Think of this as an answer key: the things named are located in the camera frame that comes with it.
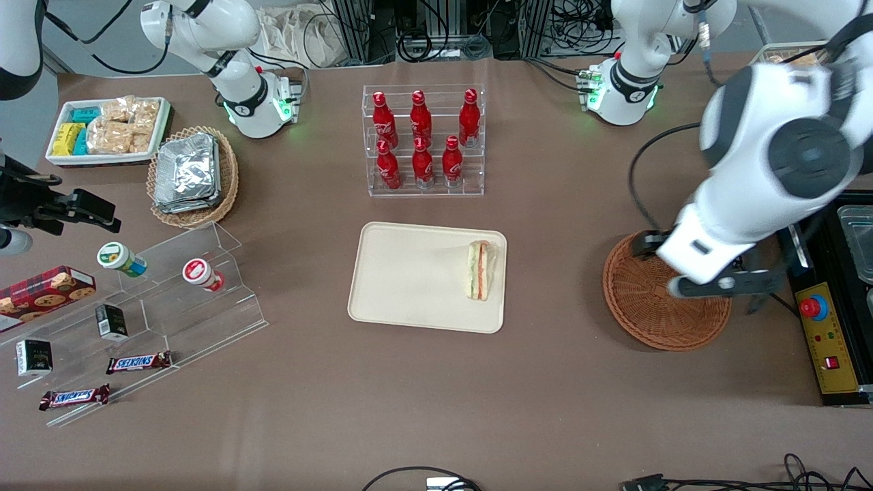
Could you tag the white rectangular snack tray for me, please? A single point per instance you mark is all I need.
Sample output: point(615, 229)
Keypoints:
point(54, 160)

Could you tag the brown round wicker basket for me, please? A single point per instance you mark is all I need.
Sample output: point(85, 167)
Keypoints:
point(648, 314)

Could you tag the small black gold-print box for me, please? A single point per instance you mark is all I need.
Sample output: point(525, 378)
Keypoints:
point(34, 358)

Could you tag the clear acrylic stepped shelf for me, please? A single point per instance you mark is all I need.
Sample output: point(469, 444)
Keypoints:
point(204, 320)

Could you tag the red lid yogurt cup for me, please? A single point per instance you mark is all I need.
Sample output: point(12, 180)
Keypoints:
point(199, 273)

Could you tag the yellow snack packet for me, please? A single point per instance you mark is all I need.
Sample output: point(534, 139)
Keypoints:
point(67, 140)

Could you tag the clear plastic container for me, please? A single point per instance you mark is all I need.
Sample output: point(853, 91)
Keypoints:
point(858, 245)

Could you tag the beige plastic tray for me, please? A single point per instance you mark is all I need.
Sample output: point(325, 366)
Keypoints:
point(409, 276)

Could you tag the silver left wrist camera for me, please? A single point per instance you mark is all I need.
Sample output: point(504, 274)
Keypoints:
point(678, 286)

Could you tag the red plaid cookie box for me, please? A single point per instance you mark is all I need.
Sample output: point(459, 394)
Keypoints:
point(41, 296)

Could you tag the brown Snickers bar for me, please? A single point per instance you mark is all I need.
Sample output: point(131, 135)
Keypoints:
point(74, 397)
point(138, 363)

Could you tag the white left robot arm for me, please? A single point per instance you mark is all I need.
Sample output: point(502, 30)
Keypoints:
point(750, 164)

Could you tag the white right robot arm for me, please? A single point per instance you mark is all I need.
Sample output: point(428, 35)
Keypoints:
point(204, 27)

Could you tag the aluminium frame profile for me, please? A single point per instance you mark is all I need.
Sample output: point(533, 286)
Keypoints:
point(535, 27)
point(352, 31)

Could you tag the green lid yogurt cup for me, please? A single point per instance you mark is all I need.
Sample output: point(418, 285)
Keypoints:
point(116, 258)

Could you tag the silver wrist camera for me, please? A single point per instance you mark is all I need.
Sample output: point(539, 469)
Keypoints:
point(15, 242)
point(678, 286)

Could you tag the teal snack packet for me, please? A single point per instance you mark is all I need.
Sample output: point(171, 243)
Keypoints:
point(86, 116)
point(82, 142)

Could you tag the crumpled clear plastic bag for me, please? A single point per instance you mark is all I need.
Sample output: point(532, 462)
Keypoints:
point(300, 34)

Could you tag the red cola bottle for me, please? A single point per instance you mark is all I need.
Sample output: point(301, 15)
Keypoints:
point(383, 119)
point(389, 167)
point(423, 166)
point(421, 117)
point(469, 119)
point(452, 164)

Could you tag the light tan wicker basket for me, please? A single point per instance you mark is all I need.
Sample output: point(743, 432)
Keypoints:
point(228, 184)

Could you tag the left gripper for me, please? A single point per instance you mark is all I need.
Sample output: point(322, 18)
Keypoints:
point(645, 244)

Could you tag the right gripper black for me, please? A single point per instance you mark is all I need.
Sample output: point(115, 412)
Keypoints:
point(26, 198)

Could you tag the silver foil packet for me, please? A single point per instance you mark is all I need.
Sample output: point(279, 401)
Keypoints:
point(185, 170)
point(217, 191)

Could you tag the clear rice cracker bag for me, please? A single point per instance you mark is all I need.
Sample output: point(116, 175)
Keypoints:
point(109, 138)
point(141, 143)
point(117, 110)
point(146, 116)

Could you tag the triangle sandwich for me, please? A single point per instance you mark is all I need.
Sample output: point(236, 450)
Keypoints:
point(481, 271)

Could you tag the clear bag of fried snacks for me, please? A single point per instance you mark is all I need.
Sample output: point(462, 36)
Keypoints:
point(794, 59)

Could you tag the small black barcode box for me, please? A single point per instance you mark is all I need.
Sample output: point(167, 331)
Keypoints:
point(111, 322)

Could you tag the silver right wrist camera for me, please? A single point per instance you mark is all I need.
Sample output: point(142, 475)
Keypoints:
point(15, 242)

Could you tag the black machine with yellow panel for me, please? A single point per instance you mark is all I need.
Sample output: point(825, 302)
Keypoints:
point(829, 354)

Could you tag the clear acrylic bottle rack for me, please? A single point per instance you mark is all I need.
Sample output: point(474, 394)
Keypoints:
point(436, 191)

